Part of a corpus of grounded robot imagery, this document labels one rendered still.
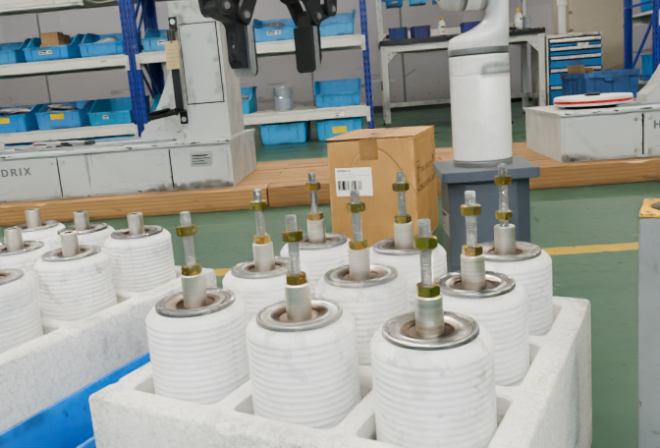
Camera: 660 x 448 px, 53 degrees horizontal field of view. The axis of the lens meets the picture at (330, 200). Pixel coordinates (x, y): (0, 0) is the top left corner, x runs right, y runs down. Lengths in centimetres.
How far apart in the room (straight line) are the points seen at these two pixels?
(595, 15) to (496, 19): 598
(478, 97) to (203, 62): 175
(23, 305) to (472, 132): 66
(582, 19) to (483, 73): 595
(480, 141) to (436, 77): 788
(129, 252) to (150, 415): 40
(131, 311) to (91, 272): 7
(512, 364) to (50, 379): 52
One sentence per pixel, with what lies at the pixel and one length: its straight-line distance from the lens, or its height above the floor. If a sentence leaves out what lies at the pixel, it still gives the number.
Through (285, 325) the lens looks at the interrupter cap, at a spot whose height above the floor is 25.
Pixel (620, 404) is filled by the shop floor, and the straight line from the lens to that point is 99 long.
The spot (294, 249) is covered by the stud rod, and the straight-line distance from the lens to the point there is 56.
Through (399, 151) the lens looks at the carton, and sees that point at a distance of 169.
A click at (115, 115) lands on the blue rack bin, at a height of 33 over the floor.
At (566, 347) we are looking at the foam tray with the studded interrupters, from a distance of 69.
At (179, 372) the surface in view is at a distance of 63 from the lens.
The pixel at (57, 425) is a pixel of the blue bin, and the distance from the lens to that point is 84.
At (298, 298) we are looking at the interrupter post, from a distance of 57.
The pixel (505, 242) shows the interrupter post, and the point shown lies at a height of 27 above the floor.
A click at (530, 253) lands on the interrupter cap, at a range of 73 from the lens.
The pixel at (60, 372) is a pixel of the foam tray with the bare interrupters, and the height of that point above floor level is 14.
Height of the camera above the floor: 45
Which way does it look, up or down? 10 degrees down
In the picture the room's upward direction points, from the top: 5 degrees counter-clockwise
